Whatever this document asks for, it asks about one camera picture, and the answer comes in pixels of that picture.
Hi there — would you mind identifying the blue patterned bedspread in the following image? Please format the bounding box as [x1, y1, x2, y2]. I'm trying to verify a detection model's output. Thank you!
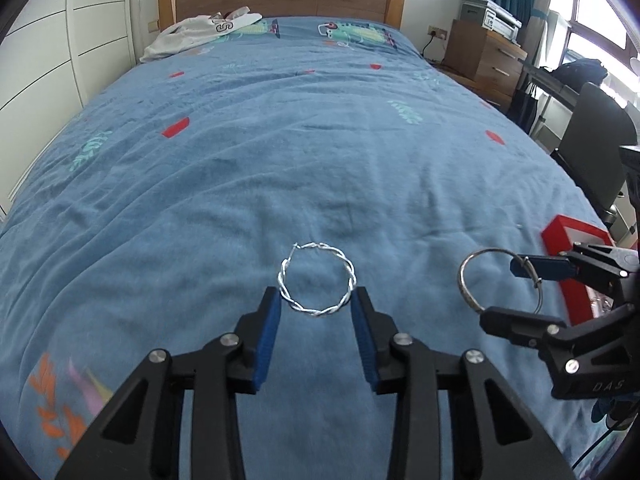
[1, 18, 603, 479]

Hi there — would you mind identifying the dark grey chair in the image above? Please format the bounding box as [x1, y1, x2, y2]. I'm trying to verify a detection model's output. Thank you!
[551, 82, 638, 221]

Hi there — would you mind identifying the black cable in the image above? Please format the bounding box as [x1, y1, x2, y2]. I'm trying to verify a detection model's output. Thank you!
[569, 418, 632, 470]

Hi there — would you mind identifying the black bag on desk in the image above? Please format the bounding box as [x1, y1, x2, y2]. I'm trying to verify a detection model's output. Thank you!
[550, 58, 608, 93]

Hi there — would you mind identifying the right blue gloved hand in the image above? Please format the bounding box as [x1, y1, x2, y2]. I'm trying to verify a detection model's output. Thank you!
[590, 393, 639, 428]

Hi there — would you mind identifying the wooden drawer cabinet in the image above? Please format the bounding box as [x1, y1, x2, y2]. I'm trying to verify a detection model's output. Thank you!
[435, 20, 527, 113]

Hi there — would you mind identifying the white printer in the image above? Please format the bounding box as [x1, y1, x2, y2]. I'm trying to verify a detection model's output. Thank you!
[459, 0, 522, 44]

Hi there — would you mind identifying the red white jewelry box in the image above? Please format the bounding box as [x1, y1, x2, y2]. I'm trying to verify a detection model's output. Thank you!
[540, 213, 614, 326]

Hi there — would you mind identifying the thin silver bangle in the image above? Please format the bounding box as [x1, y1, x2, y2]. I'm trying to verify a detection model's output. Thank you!
[457, 247, 544, 314]

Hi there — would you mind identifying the white wardrobe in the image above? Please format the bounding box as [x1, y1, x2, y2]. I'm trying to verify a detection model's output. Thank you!
[1, 0, 136, 214]

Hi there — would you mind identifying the wall power socket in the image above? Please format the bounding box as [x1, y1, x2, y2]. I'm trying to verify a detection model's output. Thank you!
[427, 26, 448, 40]

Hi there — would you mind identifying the white clothing pile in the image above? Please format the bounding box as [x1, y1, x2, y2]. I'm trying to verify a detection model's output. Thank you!
[140, 6, 262, 64]

